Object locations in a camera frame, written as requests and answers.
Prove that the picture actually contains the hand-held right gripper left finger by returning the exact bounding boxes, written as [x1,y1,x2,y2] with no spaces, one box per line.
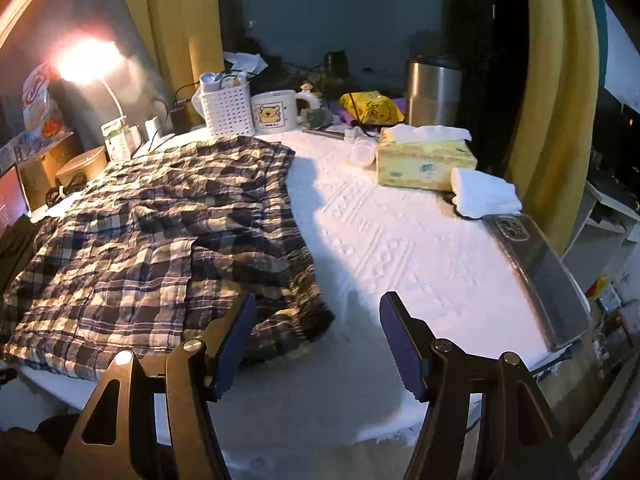
[55,291,259,480]

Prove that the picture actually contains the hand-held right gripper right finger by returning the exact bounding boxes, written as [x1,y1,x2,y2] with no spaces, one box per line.
[378,291,582,480]

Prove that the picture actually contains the plaid pants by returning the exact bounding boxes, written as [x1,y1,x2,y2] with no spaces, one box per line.
[2,135,336,378]

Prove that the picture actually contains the white embossed tablecloth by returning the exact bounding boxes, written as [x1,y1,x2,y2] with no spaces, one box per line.
[20,127,593,463]

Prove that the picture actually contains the phone in clear case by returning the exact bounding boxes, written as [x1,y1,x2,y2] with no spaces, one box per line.
[482,214,594,354]

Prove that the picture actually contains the folded white tissue stack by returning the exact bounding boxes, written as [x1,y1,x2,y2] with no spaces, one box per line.
[451,167,524,219]

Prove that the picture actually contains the yellow tissue box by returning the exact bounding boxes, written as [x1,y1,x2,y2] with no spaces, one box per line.
[375,124,478,192]

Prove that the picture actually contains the black charger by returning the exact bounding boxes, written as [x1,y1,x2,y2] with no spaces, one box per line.
[170,105,194,134]

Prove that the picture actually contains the brown lidded food container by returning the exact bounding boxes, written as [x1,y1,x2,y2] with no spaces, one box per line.
[55,146,109,192]

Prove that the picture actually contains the white perforated basket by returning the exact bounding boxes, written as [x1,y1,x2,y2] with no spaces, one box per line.
[199,82,256,138]

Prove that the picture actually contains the small bottle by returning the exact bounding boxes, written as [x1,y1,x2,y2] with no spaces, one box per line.
[250,90,312,136]

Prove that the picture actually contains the green white milk carton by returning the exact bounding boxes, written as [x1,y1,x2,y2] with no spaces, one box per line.
[100,116,132,161]

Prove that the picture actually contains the dark cloth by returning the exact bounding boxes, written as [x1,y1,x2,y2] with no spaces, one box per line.
[0,215,42,292]

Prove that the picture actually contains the white shelf unit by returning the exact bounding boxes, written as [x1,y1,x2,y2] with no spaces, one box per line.
[565,180,640,286]

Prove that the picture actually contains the yellow plastic bag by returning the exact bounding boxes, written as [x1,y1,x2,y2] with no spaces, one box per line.
[340,91,405,126]

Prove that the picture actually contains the stainless steel bin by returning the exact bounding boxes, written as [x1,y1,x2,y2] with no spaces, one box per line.
[405,59,464,128]

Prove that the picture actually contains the brown cardboard box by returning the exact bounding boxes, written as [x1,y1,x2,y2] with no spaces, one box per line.
[20,134,86,211]

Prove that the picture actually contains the small white teapot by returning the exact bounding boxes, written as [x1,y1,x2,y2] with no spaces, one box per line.
[299,82,324,112]

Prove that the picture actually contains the tablet with red screen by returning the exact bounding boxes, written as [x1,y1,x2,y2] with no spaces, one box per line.
[0,162,32,229]

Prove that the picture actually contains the white crumpled plastic bag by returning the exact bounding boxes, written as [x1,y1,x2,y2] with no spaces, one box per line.
[224,51,269,77]

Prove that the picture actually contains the printed paper package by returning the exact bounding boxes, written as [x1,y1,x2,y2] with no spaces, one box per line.
[0,130,74,162]

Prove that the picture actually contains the yellow curtain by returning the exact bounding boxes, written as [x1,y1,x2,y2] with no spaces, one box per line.
[112,0,226,136]
[505,0,609,256]

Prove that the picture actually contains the printed snack bag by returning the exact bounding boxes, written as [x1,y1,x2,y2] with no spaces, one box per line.
[20,62,72,146]

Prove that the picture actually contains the white desk lamp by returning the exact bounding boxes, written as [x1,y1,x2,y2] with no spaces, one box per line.
[52,32,131,126]

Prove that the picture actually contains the black cable bundle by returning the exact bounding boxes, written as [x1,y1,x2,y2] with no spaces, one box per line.
[45,172,89,209]

